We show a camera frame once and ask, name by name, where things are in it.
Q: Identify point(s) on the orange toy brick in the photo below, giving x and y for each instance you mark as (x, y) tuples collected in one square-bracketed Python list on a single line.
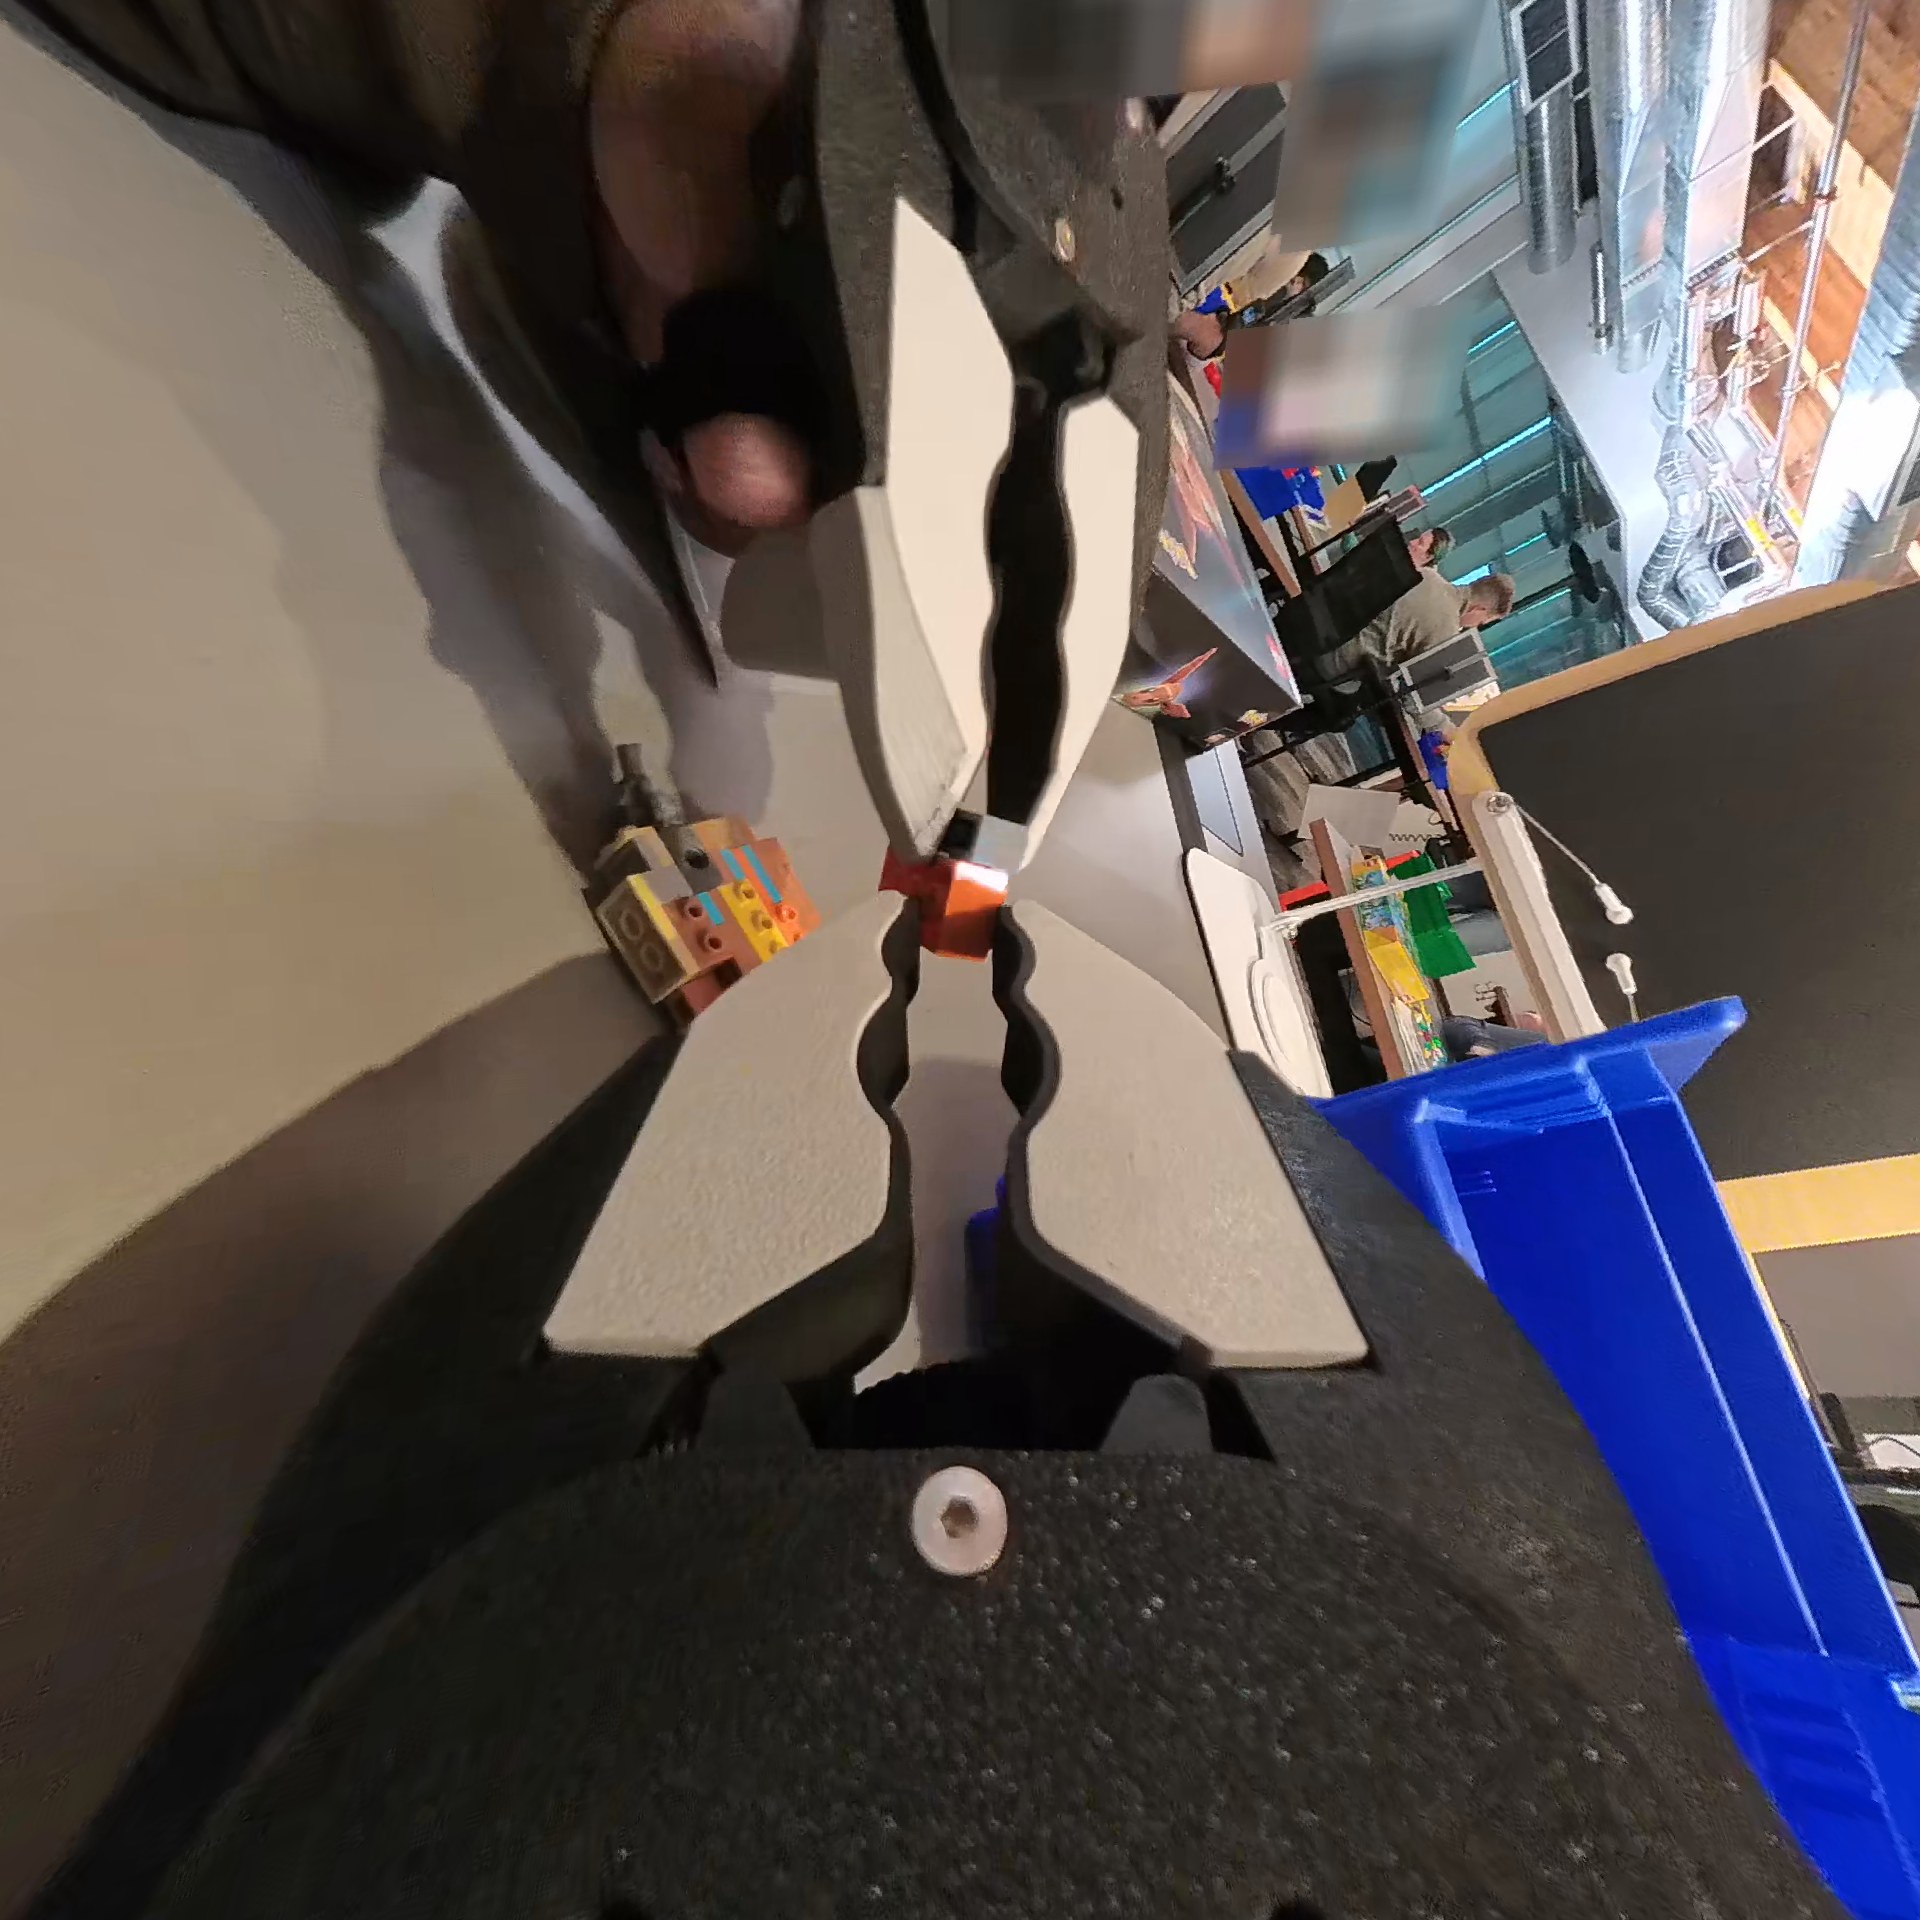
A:
[(952, 909)]

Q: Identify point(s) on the person's left hand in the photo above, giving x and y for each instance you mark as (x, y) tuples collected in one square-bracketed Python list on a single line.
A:
[(691, 151)]

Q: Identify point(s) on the white board bracket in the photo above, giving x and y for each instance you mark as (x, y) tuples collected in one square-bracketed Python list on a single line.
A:
[(1531, 915)]

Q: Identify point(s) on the silver spiral ventilation duct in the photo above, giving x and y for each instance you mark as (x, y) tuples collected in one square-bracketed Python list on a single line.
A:
[(1642, 151)]

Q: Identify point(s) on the small grey toy brick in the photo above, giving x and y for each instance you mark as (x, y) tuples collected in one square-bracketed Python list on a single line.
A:
[(990, 840)]

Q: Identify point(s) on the white plastic panel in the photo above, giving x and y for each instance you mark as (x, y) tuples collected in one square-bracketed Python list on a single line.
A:
[(1253, 974)]

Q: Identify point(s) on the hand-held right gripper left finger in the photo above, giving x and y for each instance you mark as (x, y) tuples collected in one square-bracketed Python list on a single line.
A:
[(734, 1185)]

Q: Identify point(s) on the pile of colourful toy bricks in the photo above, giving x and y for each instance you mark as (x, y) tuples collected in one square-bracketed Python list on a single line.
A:
[(1403, 961)]

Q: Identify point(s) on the person's left forearm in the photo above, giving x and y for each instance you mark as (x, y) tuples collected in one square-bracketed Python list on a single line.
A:
[(375, 75)]

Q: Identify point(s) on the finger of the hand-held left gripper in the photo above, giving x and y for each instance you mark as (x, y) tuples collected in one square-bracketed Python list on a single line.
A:
[(931, 450), (1102, 571)]

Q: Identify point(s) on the printed cardboard box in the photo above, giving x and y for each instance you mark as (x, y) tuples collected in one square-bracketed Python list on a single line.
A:
[(1215, 601)]

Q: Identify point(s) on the blue plastic bin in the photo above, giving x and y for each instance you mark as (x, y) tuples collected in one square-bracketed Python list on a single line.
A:
[(1591, 1275)]

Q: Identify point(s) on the black office chair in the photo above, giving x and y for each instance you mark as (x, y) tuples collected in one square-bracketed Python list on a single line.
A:
[(1351, 592)]

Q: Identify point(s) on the black board panel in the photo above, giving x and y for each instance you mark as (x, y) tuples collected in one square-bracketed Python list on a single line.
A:
[(1724, 840)]

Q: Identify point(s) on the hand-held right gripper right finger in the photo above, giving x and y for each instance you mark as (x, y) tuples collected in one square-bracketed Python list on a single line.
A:
[(1171, 1201)]

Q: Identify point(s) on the multicoloured toy brick assembly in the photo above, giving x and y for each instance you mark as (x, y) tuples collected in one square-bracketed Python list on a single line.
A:
[(705, 915)]

